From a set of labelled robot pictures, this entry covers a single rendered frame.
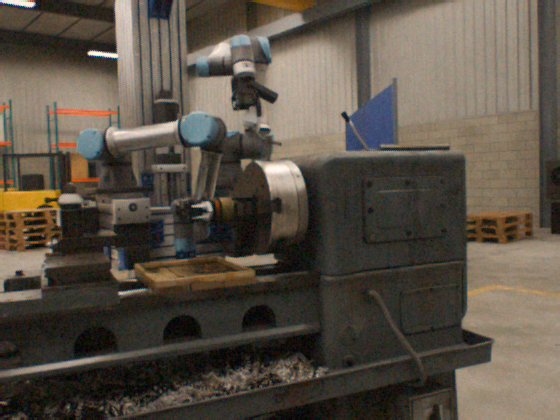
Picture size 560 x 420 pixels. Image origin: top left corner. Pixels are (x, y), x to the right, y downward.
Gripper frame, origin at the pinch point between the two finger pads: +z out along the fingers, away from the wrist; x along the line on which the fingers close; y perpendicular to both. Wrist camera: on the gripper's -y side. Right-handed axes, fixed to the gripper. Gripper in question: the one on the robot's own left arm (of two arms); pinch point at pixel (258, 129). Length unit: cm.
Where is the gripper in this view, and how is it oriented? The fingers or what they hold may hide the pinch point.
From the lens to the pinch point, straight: 189.7
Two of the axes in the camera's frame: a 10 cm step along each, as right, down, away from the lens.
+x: 3.9, -2.5, -8.9
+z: 1.5, 9.7, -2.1
